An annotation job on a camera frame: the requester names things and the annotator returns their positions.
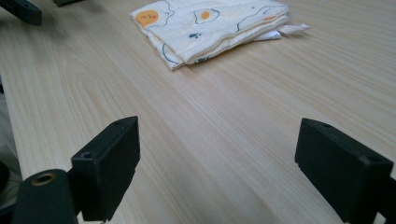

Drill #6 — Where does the white egg-print cloth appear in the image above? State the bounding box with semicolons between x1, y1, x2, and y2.
129;0;311;72

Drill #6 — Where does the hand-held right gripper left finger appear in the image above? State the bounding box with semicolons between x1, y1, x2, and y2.
68;116;141;222

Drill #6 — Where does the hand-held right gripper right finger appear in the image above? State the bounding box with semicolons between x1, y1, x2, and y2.
294;117;394;224

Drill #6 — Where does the dark green object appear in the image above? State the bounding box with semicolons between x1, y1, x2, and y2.
50;0;85;7

